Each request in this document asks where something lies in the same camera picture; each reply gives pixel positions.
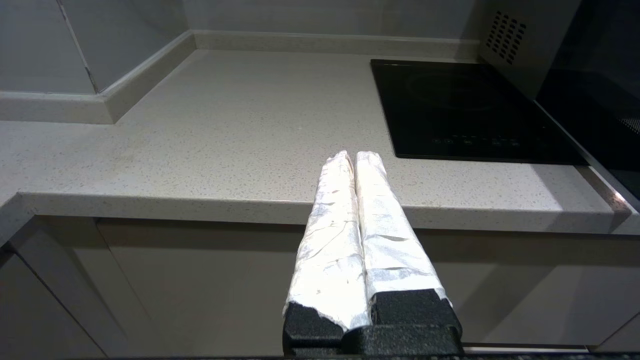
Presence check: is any black induction cooktop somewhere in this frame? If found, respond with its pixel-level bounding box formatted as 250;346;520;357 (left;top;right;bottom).
370;59;591;166

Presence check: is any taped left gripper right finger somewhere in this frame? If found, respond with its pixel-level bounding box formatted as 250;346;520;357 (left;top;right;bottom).
354;150;462;329

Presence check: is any beige cabinet corner panel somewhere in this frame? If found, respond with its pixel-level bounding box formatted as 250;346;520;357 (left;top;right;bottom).
0;247;103;360

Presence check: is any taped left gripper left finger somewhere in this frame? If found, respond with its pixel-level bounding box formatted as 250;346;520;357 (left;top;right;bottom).
282;150;372;354

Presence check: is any beige cabinet door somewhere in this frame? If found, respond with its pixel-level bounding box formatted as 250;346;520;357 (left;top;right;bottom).
96;219;640;358
15;216;171;360

